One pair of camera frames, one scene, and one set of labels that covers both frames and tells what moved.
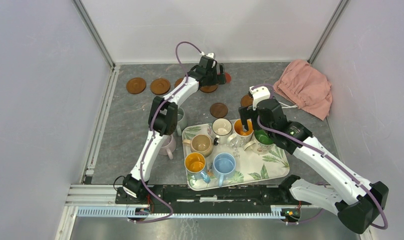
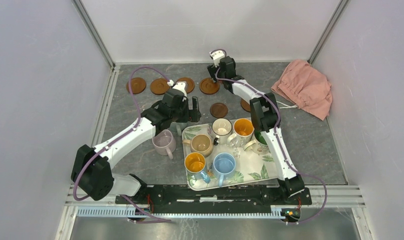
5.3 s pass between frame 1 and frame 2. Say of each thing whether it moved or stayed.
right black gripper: moved
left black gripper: moved
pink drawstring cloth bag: stayed
